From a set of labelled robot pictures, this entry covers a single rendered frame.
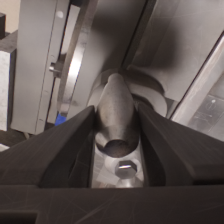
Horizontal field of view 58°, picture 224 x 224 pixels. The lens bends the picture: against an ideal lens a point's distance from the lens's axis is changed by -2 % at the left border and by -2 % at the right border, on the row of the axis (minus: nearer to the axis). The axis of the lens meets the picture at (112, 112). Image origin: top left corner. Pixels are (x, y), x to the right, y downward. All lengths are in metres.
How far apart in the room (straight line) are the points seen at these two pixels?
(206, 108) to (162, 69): 0.08
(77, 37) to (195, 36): 0.14
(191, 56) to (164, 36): 0.04
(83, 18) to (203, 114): 0.20
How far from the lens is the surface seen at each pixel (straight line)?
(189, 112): 0.28
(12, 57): 0.37
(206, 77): 0.26
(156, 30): 0.22
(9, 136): 0.81
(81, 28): 0.29
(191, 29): 0.23
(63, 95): 0.31
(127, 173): 0.18
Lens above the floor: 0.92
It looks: 10 degrees down
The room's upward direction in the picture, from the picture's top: 74 degrees counter-clockwise
